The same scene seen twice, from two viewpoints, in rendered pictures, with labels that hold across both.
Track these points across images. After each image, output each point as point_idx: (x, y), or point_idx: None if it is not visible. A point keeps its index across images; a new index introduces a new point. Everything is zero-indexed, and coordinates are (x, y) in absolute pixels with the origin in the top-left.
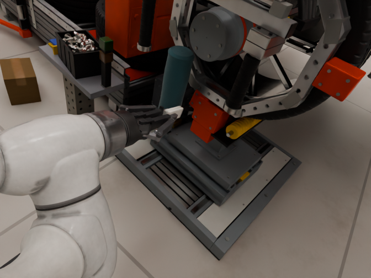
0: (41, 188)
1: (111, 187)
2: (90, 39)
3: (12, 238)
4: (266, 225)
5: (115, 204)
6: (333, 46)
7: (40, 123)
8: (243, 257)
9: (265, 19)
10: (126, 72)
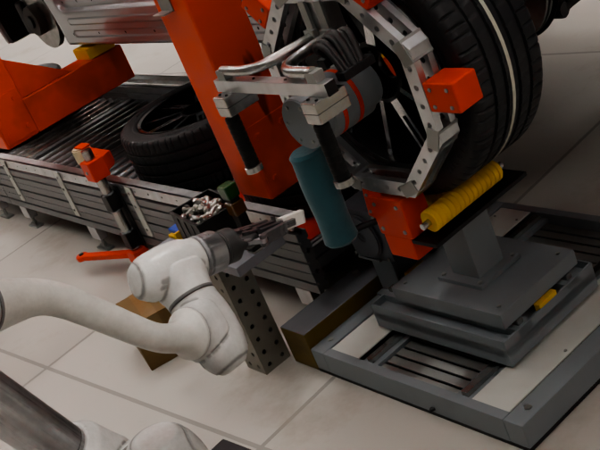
0: (167, 288)
1: (330, 419)
2: (215, 197)
3: None
4: None
5: (342, 437)
6: (413, 65)
7: (154, 247)
8: (581, 435)
9: (310, 89)
10: (304, 228)
